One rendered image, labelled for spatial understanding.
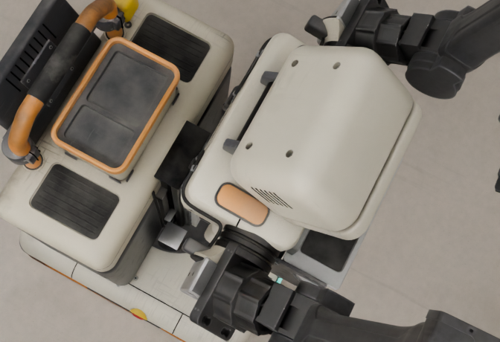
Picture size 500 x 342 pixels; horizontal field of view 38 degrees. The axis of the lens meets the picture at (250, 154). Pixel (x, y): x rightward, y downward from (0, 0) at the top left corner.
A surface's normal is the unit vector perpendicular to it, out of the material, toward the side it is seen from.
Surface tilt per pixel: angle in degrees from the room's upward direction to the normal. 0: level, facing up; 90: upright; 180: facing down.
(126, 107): 0
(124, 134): 0
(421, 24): 37
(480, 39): 90
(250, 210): 8
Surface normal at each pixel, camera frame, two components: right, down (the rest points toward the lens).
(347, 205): 0.60, 0.22
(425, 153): 0.07, -0.25
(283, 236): 0.23, 0.13
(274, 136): -0.60, -0.52
